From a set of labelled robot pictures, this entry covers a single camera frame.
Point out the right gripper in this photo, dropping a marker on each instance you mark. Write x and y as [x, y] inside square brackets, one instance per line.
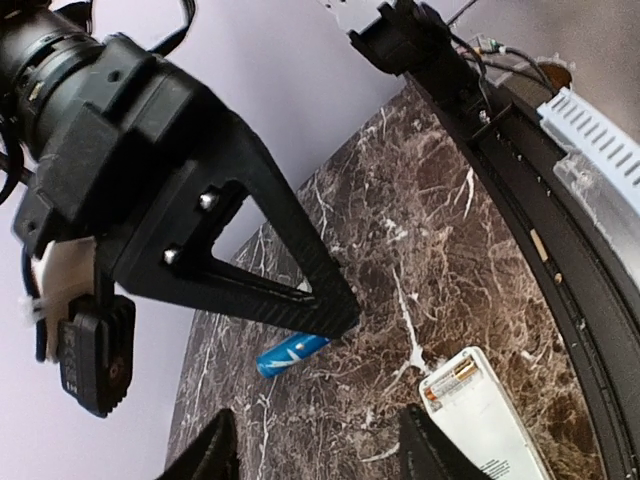
[107, 123]

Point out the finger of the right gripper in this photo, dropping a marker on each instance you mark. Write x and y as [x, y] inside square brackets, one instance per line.
[240, 260]

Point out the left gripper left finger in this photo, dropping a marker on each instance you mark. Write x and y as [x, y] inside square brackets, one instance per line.
[212, 455]

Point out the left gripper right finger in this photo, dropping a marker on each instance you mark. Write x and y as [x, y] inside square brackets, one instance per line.
[425, 452]

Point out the white remote control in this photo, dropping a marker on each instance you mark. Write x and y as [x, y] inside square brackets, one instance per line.
[480, 419]

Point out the gold black battery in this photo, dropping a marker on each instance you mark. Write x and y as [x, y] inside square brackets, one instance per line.
[463, 370]

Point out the blue battery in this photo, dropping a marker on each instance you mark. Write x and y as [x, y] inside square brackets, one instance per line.
[288, 353]

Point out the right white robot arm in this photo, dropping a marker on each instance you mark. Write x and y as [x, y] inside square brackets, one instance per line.
[144, 158]

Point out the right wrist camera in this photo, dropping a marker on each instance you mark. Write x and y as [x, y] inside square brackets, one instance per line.
[95, 352]

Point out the black front rail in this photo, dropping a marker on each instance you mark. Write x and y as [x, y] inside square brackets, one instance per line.
[593, 299]

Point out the white slotted cable duct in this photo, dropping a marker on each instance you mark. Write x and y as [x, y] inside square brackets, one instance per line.
[578, 125]

